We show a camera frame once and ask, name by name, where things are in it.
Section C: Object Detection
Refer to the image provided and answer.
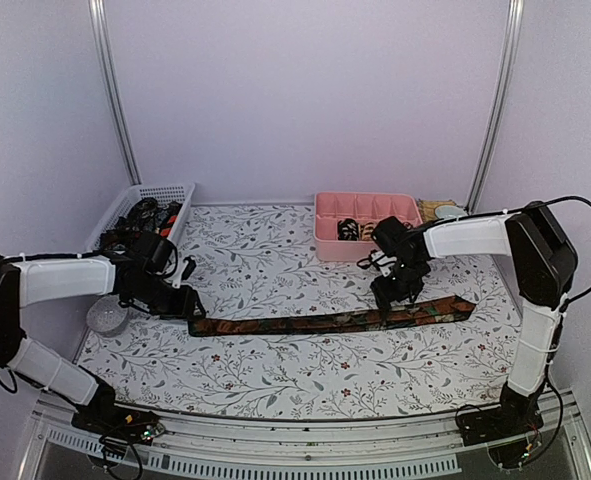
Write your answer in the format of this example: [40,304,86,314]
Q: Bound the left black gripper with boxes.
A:
[129,274,207,320]

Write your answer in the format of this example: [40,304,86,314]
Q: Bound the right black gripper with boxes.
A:
[373,258,426,308]

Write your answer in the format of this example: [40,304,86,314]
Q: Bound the brown green patterned tie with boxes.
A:
[188,295,477,337]

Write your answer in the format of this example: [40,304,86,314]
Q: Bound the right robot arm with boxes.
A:
[358,201,578,445]

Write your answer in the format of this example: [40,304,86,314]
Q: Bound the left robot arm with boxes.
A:
[0,233,205,442]

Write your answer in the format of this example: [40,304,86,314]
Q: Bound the pile of dark ties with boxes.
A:
[99,197,183,250]

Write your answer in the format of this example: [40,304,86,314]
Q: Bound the grey speckled bowl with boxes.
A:
[86,296,127,337]

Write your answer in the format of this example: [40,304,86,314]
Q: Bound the yellow patterned rolled tie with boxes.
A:
[359,222,377,241]

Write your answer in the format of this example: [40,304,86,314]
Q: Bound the black white rolled tie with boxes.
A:
[337,218,360,241]

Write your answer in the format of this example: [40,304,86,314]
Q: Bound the floral patterned table mat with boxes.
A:
[78,205,521,420]

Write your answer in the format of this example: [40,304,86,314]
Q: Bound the white plastic mesh basket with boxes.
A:
[85,182,196,250]

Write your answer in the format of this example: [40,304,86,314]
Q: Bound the light blue ceramic bowl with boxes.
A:
[435,205,468,220]

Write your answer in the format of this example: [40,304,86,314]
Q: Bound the pink divided organizer box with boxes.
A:
[314,192,422,262]

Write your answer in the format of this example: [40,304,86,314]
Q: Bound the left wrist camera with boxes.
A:
[168,256,196,289]

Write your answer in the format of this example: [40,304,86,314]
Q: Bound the front aluminium rail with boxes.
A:
[18,391,591,479]

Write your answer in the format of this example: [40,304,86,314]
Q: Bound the left aluminium frame post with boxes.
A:
[88,0,141,185]

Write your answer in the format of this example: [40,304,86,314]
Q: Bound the aluminium frame post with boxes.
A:
[465,0,525,213]
[88,0,141,185]

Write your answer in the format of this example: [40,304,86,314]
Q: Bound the right aluminium frame post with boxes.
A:
[465,0,525,213]

